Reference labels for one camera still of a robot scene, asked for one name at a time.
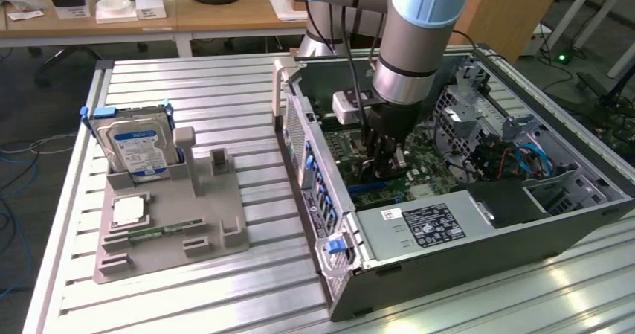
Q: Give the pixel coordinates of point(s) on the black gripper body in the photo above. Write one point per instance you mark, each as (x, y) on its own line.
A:
(394, 120)

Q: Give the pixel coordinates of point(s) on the black graphics card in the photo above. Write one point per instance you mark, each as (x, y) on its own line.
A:
(368, 170)

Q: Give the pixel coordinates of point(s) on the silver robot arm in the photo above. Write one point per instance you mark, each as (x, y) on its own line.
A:
(412, 32)

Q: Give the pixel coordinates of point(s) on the CPU socket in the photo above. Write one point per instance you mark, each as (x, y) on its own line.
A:
(356, 140)

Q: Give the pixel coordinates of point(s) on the blue expansion slot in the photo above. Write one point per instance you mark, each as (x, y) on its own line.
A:
(365, 189)

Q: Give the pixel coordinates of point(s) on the green motherboard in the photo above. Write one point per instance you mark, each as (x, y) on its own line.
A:
(437, 178)

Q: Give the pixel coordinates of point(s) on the silver disk bay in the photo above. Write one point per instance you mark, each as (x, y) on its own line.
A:
(454, 118)

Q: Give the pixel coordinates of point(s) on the grey power supply unit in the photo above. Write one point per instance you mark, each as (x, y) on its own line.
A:
(428, 222)

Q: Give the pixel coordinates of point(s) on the black plastic shroud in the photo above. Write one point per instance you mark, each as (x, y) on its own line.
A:
(501, 200)

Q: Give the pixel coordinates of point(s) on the blue case latch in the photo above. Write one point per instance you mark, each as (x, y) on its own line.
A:
(334, 246)

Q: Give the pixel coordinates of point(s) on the open grey PC case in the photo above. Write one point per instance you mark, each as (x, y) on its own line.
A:
(497, 259)

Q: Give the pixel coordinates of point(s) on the white paper stack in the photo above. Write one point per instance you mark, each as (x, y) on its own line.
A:
(285, 10)

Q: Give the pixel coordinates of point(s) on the wooden cabinet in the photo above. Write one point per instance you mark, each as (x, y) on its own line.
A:
(506, 10)

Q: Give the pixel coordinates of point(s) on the grey parts rack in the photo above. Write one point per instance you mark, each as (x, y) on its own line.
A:
(169, 207)

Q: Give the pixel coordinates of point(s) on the wooden desk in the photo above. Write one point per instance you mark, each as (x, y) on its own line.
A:
(224, 14)

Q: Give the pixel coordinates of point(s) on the hard disk with blue carrier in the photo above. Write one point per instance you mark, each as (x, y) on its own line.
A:
(140, 144)

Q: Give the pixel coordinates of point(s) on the green RAM stick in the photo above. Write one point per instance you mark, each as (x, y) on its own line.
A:
(164, 231)

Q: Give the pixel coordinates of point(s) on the silver CPU chip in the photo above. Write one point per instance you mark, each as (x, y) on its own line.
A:
(129, 210)

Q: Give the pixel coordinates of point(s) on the white labelled box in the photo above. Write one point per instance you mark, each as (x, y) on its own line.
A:
(149, 8)

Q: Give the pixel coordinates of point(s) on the white flat box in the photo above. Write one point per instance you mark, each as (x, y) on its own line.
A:
(117, 17)

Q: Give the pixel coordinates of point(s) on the black topped white box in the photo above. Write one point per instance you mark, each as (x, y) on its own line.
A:
(70, 1)

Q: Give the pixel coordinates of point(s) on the white paper slip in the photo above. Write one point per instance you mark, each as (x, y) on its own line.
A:
(25, 15)

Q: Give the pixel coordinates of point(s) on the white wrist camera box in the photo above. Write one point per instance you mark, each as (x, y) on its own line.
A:
(348, 109)

